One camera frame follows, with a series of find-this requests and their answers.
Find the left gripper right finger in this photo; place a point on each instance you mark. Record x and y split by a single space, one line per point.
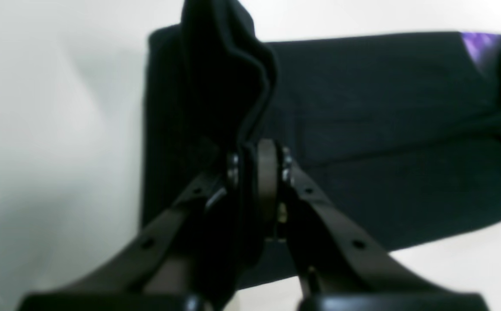
339 265

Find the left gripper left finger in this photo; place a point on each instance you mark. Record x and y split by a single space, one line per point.
184 260

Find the black T-shirt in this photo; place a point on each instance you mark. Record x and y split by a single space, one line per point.
401 131

